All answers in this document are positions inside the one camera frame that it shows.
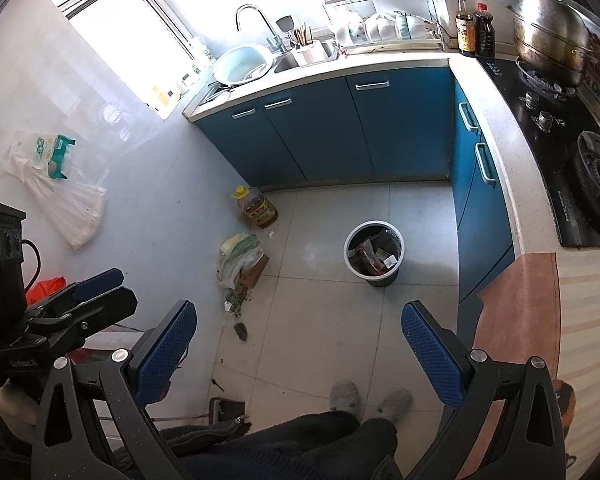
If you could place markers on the white hanging plastic bag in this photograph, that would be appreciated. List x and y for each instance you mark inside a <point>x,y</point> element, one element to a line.
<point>75,210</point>

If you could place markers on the black spatula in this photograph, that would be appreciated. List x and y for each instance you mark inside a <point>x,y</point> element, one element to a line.
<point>284,24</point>

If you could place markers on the large steel pot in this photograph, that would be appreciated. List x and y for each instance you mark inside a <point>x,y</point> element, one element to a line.
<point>550,35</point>

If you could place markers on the yellow label oil bottle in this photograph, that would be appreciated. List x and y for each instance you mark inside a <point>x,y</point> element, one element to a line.
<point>257,210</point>

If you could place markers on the white patterned jug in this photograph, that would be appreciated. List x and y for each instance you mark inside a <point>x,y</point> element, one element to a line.
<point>352,30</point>

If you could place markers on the steel stove knob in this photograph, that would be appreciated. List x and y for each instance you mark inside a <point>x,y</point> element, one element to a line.
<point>546,121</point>
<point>531,99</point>

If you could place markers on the white plastic bottle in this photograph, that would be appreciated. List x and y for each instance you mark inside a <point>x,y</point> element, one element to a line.
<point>200,50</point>

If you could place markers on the brown cardboard box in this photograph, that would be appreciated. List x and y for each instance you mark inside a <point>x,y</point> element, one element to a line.
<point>256,272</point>

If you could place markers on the red snack wrapper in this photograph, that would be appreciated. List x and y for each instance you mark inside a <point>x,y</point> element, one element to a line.
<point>370,260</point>

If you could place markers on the white wash basin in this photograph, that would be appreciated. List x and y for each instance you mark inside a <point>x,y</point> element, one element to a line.
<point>240,67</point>

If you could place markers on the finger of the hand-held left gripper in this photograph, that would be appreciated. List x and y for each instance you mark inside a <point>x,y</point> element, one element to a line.
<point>100,280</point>
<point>115,302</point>

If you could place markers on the dark lump on floor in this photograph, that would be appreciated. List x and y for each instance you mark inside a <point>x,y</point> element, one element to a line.
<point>241,331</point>

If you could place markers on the blue stove side cabinet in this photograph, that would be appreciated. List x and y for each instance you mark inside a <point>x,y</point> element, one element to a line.
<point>480,220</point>

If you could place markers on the grey slipper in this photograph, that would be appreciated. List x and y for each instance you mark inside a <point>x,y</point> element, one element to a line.
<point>395,404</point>
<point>344,396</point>

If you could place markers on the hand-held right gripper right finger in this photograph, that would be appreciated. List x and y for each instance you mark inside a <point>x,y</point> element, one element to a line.
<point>430,350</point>

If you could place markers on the black glass gas stove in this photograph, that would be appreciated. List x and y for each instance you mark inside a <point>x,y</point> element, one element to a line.
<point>555,160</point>

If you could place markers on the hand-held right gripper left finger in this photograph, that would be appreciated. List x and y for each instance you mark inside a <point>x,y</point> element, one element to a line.
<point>170,350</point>

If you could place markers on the chrome faucet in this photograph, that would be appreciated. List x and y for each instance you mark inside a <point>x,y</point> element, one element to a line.
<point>276,42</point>

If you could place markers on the black square frame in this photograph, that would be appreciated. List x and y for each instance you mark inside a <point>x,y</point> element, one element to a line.
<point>227,409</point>

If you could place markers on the bundle of wooden chopsticks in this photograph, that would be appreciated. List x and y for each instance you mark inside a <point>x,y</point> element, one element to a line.
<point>304,35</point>

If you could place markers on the steel sink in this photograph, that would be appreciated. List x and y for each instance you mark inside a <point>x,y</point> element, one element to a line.
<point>285,62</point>

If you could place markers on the plastic bag with vegetables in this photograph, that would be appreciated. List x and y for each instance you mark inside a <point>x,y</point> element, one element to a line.
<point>235,260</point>

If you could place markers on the stack of white bowls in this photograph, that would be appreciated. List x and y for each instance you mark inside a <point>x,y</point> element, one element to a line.
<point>380,27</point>

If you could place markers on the person's black trousers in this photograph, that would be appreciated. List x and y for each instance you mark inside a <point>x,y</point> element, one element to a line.
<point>305,450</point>

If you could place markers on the red plastic bag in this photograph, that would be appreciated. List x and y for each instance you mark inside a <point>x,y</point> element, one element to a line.
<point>47,287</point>

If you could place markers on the white round wall fixture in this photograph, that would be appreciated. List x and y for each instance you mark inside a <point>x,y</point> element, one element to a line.
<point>113,113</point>

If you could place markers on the white utensil holder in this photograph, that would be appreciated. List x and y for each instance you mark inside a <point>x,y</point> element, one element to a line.
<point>307,55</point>

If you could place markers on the white round trash bin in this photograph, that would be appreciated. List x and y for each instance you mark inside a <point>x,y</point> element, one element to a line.
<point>380,281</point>

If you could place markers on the blue sink side cabinet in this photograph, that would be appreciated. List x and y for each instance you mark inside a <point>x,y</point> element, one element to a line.
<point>330,135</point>

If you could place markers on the green white tissue pack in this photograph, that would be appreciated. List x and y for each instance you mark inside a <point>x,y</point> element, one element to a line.
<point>55,157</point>

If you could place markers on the dark red cap sauce bottle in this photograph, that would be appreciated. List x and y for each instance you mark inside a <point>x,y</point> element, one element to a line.
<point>485,35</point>

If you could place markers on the window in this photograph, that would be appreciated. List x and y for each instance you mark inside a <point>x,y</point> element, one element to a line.
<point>120,25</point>

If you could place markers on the light label sauce bottle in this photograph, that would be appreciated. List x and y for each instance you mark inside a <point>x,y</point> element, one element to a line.
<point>464,30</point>

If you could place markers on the green vegetable scraps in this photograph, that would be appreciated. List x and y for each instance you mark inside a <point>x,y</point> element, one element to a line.
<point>237,300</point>

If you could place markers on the striped tablecloth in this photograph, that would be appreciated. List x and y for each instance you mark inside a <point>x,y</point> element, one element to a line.
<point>590,310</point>

